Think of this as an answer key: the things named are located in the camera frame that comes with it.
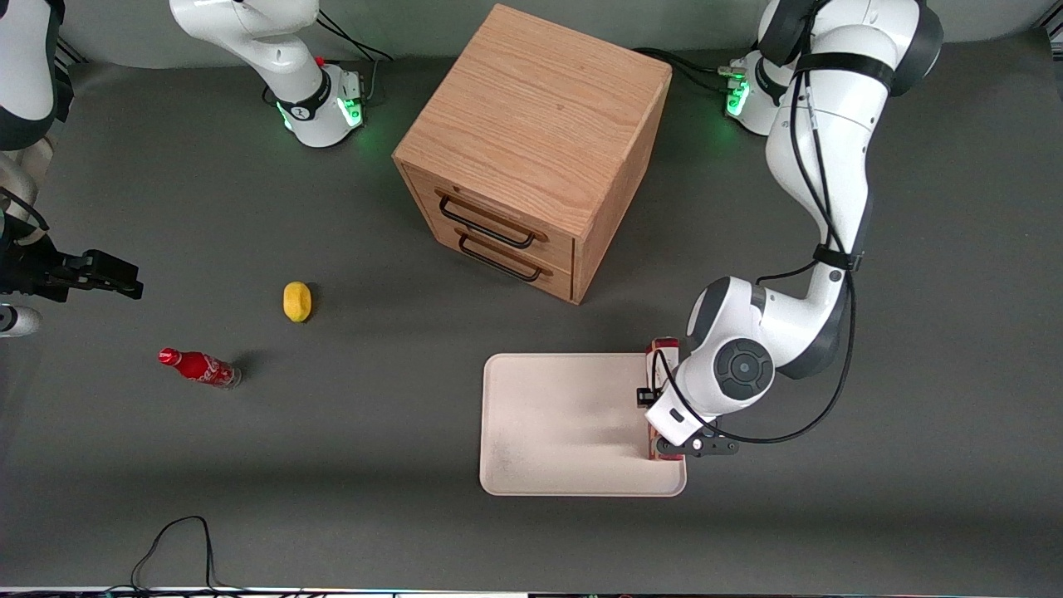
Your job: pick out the wooden two-drawer cabinet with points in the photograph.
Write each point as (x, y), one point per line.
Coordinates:
(540, 124)

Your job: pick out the red cookie box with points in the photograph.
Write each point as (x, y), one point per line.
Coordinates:
(664, 353)

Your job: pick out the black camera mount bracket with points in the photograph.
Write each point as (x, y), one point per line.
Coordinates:
(702, 447)

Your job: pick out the aluminium frame rail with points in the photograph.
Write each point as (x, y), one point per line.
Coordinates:
(1055, 37)
(71, 51)

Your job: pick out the yellow lemon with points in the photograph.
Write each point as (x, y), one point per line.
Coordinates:
(297, 301)

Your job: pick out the red cola bottle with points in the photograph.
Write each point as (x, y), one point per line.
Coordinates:
(199, 366)

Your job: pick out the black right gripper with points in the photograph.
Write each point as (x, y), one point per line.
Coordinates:
(33, 274)

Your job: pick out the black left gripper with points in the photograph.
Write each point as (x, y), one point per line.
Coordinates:
(644, 396)

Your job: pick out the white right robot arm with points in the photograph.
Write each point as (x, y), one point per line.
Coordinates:
(291, 75)

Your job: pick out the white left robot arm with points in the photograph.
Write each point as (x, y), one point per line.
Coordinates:
(822, 149)

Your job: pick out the wooden drawer front, smaller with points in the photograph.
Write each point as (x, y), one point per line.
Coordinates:
(519, 270)

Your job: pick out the white rectangular tray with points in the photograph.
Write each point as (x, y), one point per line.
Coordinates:
(565, 423)

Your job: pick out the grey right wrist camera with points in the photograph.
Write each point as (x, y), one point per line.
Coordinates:
(15, 321)

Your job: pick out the wooden drawer front, larger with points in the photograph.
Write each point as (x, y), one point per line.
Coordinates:
(498, 212)

